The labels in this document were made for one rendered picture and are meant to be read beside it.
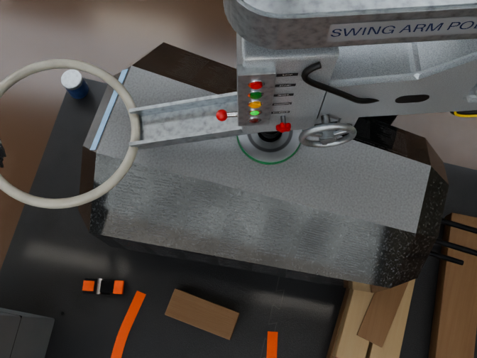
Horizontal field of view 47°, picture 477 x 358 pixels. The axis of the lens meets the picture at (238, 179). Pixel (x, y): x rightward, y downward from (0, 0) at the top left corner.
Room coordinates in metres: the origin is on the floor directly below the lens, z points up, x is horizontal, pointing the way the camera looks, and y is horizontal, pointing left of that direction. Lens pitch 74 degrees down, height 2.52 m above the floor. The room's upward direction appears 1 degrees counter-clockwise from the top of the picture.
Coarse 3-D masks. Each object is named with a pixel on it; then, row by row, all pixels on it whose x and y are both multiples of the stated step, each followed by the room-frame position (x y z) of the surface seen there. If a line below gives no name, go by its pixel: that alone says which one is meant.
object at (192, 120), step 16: (208, 96) 0.69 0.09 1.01; (224, 96) 0.68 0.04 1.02; (144, 112) 0.67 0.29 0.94; (160, 112) 0.67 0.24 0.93; (176, 112) 0.66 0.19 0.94; (192, 112) 0.66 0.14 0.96; (208, 112) 0.65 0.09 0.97; (144, 128) 0.62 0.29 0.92; (160, 128) 0.62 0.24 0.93; (176, 128) 0.61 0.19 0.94; (192, 128) 0.61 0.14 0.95; (208, 128) 0.60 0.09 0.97; (224, 128) 0.58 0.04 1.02; (240, 128) 0.57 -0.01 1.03; (144, 144) 0.56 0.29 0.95; (160, 144) 0.56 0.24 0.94
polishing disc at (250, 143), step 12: (288, 132) 0.63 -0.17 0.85; (300, 132) 0.63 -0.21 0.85; (252, 144) 0.59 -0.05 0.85; (264, 144) 0.59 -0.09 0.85; (276, 144) 0.58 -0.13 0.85; (288, 144) 0.58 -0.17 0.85; (252, 156) 0.55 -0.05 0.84; (264, 156) 0.54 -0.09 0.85; (276, 156) 0.54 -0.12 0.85; (288, 156) 0.55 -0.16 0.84
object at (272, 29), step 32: (224, 0) 0.60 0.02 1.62; (256, 0) 0.56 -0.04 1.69; (288, 0) 0.56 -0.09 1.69; (320, 0) 0.56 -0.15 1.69; (352, 0) 0.55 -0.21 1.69; (384, 0) 0.55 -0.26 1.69; (416, 0) 0.55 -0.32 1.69; (448, 0) 0.55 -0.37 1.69; (256, 32) 0.53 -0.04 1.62; (288, 32) 0.52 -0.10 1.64; (320, 32) 0.53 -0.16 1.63; (352, 32) 0.53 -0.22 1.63; (384, 32) 0.53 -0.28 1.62; (416, 32) 0.53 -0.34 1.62; (448, 32) 0.54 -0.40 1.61
